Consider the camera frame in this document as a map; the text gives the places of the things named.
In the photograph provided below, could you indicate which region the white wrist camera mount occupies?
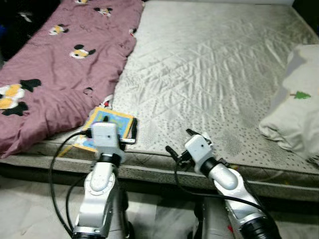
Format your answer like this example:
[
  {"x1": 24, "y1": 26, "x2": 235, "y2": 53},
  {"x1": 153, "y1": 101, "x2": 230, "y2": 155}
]
[
  {"x1": 91, "y1": 122, "x2": 120, "y2": 150},
  {"x1": 184, "y1": 135, "x2": 212, "y2": 165}
]

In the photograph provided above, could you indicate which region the dark bed frame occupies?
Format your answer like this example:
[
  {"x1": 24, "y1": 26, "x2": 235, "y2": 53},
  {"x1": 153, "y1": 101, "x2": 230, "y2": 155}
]
[{"x1": 0, "y1": 164, "x2": 319, "y2": 204}]

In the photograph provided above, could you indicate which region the white pillow green tree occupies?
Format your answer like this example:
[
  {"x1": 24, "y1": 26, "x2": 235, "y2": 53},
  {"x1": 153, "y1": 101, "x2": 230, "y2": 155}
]
[{"x1": 259, "y1": 44, "x2": 319, "y2": 162}]

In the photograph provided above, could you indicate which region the purple cartoon mouse quilt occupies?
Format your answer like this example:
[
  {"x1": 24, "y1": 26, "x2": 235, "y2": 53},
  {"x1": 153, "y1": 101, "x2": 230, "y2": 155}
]
[{"x1": 0, "y1": 0, "x2": 145, "y2": 159}]

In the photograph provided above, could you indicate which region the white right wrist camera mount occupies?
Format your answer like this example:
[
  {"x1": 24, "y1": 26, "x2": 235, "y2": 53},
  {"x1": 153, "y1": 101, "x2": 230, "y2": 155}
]
[{"x1": 184, "y1": 135, "x2": 212, "y2": 165}]

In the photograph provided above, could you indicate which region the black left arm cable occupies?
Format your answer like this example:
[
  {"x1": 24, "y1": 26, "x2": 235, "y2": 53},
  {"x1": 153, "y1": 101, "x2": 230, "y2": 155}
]
[{"x1": 49, "y1": 128, "x2": 95, "y2": 235}]

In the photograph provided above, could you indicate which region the yellow bordered children's book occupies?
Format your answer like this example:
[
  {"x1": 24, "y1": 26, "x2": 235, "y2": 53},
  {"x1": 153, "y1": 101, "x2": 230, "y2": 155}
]
[{"x1": 59, "y1": 107, "x2": 139, "y2": 157}]

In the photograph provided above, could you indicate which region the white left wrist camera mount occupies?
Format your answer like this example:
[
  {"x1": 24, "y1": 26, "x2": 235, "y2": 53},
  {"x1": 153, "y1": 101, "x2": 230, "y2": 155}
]
[{"x1": 91, "y1": 122, "x2": 120, "y2": 150}]

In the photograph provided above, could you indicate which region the robot left leg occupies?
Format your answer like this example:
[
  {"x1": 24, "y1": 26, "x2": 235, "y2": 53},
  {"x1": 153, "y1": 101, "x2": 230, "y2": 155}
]
[{"x1": 112, "y1": 189, "x2": 134, "y2": 239}]

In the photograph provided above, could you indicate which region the quilted white mattress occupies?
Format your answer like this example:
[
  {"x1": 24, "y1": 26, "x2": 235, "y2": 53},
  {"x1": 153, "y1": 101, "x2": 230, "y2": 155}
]
[{"x1": 0, "y1": 0, "x2": 319, "y2": 202}]

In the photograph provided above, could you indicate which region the robot leg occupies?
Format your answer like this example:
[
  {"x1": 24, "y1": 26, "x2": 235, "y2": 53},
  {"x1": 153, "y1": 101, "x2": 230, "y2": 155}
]
[
  {"x1": 192, "y1": 197, "x2": 235, "y2": 239},
  {"x1": 112, "y1": 189, "x2": 134, "y2": 239}
]

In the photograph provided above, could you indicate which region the robot right leg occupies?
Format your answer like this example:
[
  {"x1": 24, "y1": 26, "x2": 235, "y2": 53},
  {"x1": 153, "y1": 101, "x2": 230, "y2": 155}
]
[{"x1": 192, "y1": 197, "x2": 235, "y2": 239}]

